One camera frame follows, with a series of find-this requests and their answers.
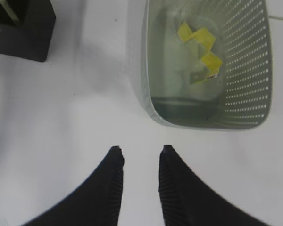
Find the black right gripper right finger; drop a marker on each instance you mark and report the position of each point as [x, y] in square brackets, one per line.
[187, 201]

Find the yellow utility knife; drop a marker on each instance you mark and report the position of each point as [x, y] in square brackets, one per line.
[9, 11]

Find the green woven plastic basket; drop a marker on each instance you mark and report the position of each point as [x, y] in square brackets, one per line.
[240, 97]

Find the black square pen holder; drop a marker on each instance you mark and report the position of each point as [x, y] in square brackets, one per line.
[31, 37]

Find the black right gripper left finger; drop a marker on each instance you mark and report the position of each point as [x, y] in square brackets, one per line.
[96, 202]

